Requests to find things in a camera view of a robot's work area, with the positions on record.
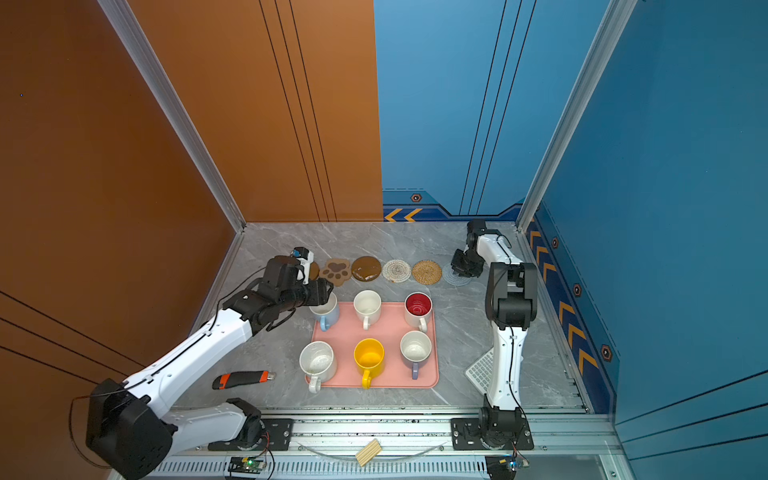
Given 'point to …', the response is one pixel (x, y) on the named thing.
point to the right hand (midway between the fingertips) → (455, 270)
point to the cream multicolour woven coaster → (396, 270)
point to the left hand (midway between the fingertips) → (326, 283)
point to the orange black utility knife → (234, 379)
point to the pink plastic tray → (392, 355)
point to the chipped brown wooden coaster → (366, 268)
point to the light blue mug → (328, 313)
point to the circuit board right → (504, 467)
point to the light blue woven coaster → (452, 278)
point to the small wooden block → (369, 452)
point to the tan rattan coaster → (426, 272)
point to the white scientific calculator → (481, 372)
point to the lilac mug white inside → (415, 346)
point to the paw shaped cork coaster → (337, 270)
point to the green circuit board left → (246, 465)
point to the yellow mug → (370, 357)
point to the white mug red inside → (418, 307)
